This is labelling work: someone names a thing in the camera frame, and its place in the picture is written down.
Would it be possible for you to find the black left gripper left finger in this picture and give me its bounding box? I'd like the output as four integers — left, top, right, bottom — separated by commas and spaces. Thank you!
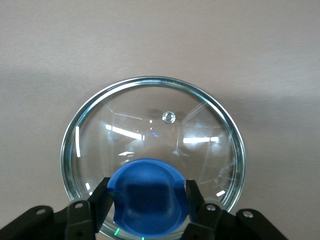
0, 176, 114, 240

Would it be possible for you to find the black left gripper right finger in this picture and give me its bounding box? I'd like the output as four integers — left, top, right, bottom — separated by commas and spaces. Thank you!
181, 179, 290, 240

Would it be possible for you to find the glass lid with blue knob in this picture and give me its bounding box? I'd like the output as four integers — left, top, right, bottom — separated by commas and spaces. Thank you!
60, 76, 247, 240

